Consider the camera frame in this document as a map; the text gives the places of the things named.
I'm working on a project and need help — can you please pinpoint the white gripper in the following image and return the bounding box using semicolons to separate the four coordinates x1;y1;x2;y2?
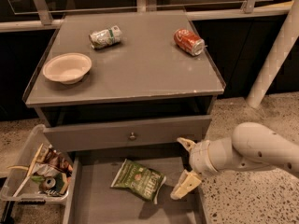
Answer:
170;137;218;200

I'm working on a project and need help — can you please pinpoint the green jalapeno chip bag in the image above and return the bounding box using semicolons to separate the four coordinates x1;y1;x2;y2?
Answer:
111;159;166;204

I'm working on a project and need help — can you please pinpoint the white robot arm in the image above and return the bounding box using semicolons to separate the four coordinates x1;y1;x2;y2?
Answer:
170;0;299;200

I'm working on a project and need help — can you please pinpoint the grey top drawer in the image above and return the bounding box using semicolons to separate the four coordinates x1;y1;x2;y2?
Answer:
44;115;211;152

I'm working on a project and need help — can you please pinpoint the round metal drawer knob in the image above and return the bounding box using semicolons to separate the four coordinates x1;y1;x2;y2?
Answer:
129;133;136;141

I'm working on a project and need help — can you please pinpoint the grey drawer cabinet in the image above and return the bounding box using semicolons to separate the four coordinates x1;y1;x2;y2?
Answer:
22;10;226;154

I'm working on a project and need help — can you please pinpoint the grey open middle drawer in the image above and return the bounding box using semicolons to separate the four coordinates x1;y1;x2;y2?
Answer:
63;148;212;224

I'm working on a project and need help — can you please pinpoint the red soda can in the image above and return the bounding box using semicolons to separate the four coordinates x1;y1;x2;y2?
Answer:
174;29;206;56

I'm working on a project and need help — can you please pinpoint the brown snack wrapper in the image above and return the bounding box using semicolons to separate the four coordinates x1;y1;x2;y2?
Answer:
27;144;73;180

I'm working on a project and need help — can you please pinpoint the clear plastic trash bin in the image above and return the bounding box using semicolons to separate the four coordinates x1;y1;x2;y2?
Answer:
1;125;73;203

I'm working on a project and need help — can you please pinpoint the green white crushed can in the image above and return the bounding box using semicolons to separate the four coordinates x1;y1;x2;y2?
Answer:
89;25;122;49

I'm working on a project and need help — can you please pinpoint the beige paper bowl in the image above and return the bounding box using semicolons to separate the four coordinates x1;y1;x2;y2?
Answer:
42;53;92;84

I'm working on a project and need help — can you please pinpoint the middle metal bracket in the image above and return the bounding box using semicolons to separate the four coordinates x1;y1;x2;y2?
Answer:
136;0;157;12

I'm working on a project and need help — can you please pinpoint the left metal bracket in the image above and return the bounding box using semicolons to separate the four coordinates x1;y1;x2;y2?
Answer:
33;0;53;25

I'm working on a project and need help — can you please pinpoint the grey counter ledge rail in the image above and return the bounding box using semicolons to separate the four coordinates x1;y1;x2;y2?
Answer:
0;6;291;33

